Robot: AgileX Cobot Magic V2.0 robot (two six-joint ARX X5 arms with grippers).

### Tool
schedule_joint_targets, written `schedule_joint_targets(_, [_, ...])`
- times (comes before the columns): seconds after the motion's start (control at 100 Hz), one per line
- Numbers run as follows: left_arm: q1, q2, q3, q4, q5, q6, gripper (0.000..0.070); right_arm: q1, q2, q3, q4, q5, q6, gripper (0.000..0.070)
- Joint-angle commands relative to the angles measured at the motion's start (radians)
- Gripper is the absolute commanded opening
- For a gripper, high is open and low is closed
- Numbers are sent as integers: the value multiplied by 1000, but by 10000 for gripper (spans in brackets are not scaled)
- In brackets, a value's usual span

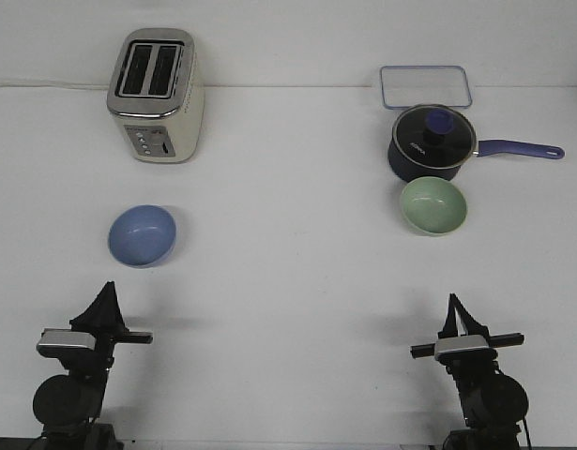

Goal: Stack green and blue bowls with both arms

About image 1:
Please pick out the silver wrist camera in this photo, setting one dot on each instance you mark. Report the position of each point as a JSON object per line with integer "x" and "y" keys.
{"x": 61, "y": 342}
{"x": 448, "y": 346}

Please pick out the blue bowl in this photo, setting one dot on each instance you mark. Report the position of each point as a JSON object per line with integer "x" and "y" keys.
{"x": 142, "y": 236}

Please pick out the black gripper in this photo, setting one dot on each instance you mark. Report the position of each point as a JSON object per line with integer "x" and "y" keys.
{"x": 97, "y": 317}
{"x": 477, "y": 360}

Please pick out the cream and steel toaster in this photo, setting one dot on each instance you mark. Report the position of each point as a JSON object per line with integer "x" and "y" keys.
{"x": 157, "y": 96}

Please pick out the green bowl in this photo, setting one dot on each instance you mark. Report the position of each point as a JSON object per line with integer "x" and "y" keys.
{"x": 433, "y": 206}

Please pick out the glass pot lid blue knob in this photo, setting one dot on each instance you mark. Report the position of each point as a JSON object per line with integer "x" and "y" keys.
{"x": 434, "y": 136}

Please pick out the dark blue saucepan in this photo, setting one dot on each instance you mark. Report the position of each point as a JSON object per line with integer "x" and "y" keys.
{"x": 409, "y": 171}

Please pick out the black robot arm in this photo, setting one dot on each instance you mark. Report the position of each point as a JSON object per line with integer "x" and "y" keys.
{"x": 69, "y": 405}
{"x": 494, "y": 405}

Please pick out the clear plastic container lid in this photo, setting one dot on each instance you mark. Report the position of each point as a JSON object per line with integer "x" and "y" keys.
{"x": 406, "y": 86}

